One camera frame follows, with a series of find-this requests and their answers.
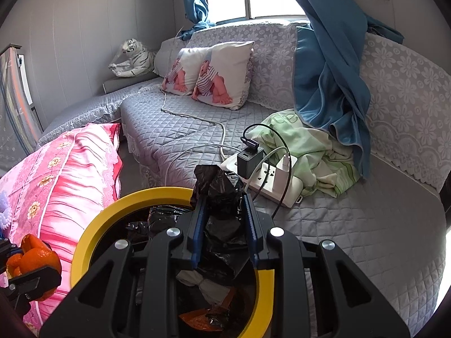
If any orange peel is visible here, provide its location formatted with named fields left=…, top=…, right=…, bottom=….
left=1, top=234, right=62, bottom=304

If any black plastic trash bag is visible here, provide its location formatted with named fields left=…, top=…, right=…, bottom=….
left=125, top=165, right=249, bottom=285

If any white paper towel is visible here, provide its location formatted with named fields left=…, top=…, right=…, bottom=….
left=176, top=270, right=235, bottom=308

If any yellow rimmed trash bin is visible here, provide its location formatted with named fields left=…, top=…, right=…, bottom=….
left=69, top=186, right=276, bottom=338

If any white power strip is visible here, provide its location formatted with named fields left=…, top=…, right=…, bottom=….
left=239, top=163, right=304, bottom=208

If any white charger plug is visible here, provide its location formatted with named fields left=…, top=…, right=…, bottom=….
left=273, top=154, right=291, bottom=195

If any black charger adapter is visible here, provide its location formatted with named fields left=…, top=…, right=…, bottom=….
left=237, top=136, right=264, bottom=179

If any pink floral tablecloth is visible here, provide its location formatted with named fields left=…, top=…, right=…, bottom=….
left=1, top=124, right=122, bottom=333

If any green blanket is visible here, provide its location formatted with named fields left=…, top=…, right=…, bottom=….
left=246, top=109, right=361, bottom=198

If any right baby print pillow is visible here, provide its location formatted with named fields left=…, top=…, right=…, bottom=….
left=191, top=41, right=255, bottom=110

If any baby print pillow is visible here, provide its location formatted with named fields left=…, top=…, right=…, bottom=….
left=191, top=41, right=255, bottom=110
left=162, top=47, right=210, bottom=95

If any right blue curtain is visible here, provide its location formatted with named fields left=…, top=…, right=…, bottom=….
left=293, top=0, right=404, bottom=176

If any blue curtain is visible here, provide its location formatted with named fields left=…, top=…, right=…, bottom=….
left=293, top=0, right=404, bottom=176
left=178, top=0, right=215, bottom=41

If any left baby print pillow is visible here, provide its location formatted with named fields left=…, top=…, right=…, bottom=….
left=162, top=47, right=210, bottom=95

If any grey bolster cushion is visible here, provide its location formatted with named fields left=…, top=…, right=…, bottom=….
left=102, top=72, right=158, bottom=94

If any white tiger plush toy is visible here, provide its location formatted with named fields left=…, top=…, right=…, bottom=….
left=109, top=38, right=156, bottom=78

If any left blue curtain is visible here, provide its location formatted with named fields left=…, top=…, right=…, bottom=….
left=178, top=0, right=215, bottom=41

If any white power cord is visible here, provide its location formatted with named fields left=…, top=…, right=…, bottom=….
left=160, top=89, right=248, bottom=187

